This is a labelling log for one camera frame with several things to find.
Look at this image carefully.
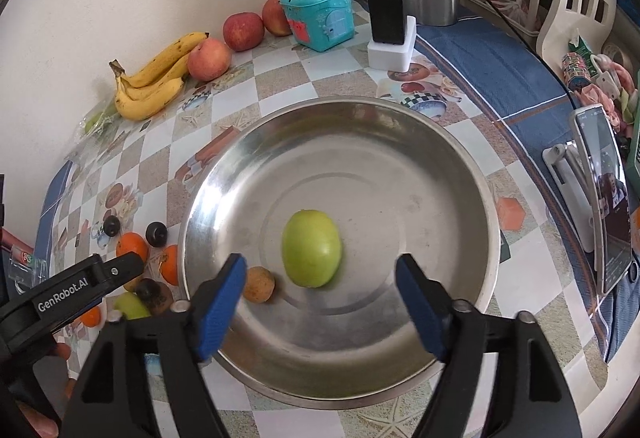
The teal house-shaped toy box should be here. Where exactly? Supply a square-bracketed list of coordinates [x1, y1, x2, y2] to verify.
[279, 0, 356, 53]

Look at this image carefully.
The yellow banana bunch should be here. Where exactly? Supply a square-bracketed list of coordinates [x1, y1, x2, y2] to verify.
[109, 32, 210, 121]

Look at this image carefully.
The steel bowl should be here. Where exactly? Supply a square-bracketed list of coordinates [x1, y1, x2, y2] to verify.
[177, 96, 502, 411]

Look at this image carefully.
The white phone stand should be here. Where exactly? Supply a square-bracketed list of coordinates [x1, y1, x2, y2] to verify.
[542, 140, 596, 254]

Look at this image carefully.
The clear bag of green fruit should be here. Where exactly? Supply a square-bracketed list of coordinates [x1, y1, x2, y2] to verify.
[70, 95, 131, 154]

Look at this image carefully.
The checkered printed tablecloth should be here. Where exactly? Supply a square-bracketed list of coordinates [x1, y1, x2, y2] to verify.
[35, 0, 626, 438]

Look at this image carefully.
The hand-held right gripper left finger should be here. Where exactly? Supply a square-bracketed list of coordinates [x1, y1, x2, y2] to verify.
[59, 254, 248, 438]

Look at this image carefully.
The red apple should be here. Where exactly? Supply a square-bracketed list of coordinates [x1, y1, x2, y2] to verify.
[222, 11, 265, 52]
[261, 0, 292, 37]

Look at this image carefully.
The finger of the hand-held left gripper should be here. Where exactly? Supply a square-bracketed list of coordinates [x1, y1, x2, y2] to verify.
[0, 251, 145, 355]

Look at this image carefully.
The smooth tan round fruit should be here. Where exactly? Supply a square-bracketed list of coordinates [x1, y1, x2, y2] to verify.
[243, 266, 276, 304]

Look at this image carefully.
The pink cloth pile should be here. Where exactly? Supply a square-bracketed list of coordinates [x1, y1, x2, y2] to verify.
[580, 53, 640, 134]

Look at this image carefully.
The colourful small box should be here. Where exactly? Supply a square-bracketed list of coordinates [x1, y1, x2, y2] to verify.
[561, 49, 591, 91]

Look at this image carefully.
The white plastic bag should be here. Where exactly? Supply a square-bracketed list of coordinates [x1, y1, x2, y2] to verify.
[482, 0, 531, 29]

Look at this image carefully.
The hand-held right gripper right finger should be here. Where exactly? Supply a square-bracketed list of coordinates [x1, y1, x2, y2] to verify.
[394, 254, 583, 438]

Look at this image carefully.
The green jujube with stem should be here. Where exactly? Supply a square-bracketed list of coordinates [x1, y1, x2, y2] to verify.
[114, 292, 151, 320]

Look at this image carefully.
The clear plastic container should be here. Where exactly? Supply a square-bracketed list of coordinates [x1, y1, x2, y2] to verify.
[7, 245, 48, 294]

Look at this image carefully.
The pale pink apple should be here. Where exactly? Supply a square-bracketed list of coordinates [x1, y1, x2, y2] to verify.
[187, 38, 232, 82]

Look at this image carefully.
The smartphone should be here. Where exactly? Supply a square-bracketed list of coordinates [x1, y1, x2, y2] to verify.
[570, 103, 635, 296]

